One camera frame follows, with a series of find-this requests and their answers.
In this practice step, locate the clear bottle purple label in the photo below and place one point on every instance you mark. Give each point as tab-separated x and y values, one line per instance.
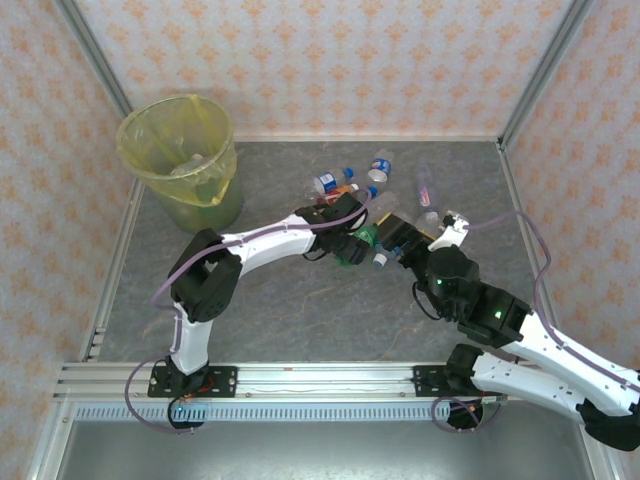
425	192

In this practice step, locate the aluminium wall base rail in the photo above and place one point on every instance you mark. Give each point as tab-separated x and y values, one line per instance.
375	137

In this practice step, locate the green plastic bottle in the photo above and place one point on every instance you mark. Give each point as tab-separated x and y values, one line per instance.
370	235

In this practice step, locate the clear bottle blue white label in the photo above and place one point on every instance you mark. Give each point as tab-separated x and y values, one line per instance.
327	181

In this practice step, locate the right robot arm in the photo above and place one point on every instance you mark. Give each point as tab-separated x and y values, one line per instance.
550	385

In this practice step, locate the grey metal panel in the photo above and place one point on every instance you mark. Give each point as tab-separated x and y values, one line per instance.
325	450

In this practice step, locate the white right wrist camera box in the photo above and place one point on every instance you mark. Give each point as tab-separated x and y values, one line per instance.
452	232

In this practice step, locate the clear bottle round blue logo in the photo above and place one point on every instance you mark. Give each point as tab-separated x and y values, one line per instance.
380	165

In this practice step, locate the red label bottle white cap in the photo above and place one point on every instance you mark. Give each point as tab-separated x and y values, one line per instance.
345	189

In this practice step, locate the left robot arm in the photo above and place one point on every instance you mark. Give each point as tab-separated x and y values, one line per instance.
270	245

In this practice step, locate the aluminium corner post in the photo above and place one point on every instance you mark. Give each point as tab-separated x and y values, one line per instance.
554	55
96	55

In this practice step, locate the small green circuit board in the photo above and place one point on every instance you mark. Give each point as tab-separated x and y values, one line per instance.
495	400

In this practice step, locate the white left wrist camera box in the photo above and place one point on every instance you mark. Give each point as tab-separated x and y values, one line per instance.
367	202

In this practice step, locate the yellow plastic bin liner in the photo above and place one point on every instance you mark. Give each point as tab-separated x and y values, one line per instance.
150	145

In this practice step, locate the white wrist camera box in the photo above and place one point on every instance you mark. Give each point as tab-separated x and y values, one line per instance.
367	202
452	232

